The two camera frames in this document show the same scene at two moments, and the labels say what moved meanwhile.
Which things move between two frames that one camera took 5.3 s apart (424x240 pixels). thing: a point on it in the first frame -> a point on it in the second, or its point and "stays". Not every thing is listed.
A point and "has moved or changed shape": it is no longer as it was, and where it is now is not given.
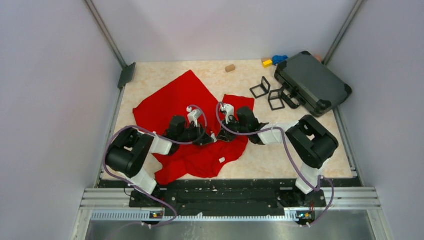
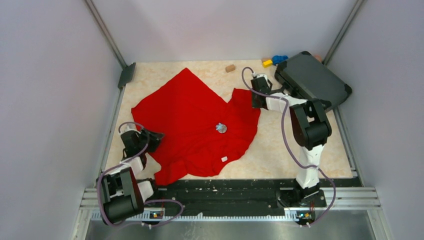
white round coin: x=213 y=135 has moved or changed shape
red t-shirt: x=212 y=160 stays
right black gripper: x=225 y=136 -> x=254 y=104
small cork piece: x=230 y=68 stays
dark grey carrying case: x=306 y=80 stays
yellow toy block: x=267 y=63 stays
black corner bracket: x=126 y=75 stays
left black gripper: x=198 y=130 -> x=153 y=137
